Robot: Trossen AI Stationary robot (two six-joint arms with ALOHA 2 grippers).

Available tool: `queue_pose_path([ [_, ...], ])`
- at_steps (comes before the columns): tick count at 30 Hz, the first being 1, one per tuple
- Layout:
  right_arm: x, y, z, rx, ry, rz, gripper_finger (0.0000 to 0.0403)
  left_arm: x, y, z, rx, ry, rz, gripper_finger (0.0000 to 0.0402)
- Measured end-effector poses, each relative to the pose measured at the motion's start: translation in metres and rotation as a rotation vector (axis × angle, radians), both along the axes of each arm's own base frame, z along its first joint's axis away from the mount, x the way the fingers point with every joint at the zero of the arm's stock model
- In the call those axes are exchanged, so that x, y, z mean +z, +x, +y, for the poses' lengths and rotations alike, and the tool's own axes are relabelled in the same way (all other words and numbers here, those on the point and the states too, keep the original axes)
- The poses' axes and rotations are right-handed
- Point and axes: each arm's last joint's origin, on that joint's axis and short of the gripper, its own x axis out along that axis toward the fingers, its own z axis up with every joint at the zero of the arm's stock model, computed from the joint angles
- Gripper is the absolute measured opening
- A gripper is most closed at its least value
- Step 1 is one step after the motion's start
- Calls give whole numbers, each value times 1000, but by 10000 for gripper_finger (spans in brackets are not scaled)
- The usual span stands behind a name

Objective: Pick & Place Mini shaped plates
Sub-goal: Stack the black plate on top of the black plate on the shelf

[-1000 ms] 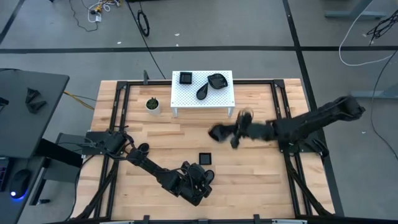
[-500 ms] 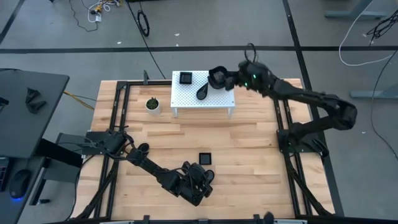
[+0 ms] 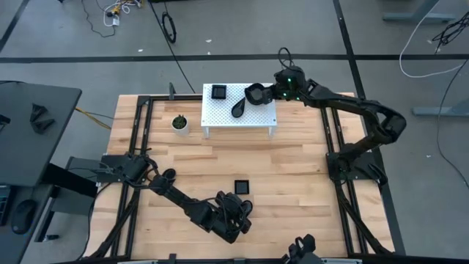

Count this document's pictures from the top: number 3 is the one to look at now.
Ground grey table base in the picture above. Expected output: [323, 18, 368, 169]
[382, 0, 457, 22]
[413, 97, 469, 117]

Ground white power adapter cables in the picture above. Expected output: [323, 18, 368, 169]
[103, 0, 142, 27]

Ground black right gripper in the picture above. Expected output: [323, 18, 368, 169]
[262, 86, 294, 103]

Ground small plant in white pot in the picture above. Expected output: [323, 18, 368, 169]
[171, 114, 190, 136]

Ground black square mini plate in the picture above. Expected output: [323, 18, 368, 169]
[211, 84, 228, 100]
[234, 179, 251, 196]

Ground grey control box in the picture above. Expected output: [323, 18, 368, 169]
[67, 156, 108, 174]

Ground black floor cable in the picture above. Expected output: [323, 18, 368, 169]
[147, 0, 196, 94]

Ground yellow cable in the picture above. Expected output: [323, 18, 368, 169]
[75, 106, 113, 130]

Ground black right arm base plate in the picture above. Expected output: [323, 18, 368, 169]
[325, 152, 385, 183]

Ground black cable coil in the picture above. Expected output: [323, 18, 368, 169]
[161, 11, 178, 44]

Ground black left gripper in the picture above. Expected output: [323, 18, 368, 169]
[214, 192, 253, 243]

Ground white floor cable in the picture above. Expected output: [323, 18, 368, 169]
[398, 0, 466, 78]

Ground black leaf mini plate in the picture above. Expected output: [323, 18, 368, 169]
[244, 83, 274, 106]

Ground dark keyboard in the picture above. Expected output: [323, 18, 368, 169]
[0, 185, 11, 227]

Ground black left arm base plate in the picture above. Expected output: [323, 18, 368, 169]
[97, 154, 147, 183]

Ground black desk support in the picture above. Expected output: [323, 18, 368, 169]
[34, 163, 98, 243]

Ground white perforated metal riser shelf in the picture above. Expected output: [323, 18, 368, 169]
[200, 82, 278, 139]

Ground black computer mouse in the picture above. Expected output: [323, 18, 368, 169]
[10, 199, 37, 235]

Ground black cable bundle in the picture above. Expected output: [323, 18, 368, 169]
[431, 10, 469, 47]

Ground black aluminium table frame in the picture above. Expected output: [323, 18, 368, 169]
[84, 94, 406, 264]

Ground dark grey desk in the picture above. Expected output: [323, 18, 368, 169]
[0, 80, 83, 188]

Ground long thin black cable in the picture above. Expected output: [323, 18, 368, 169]
[435, 58, 469, 184]

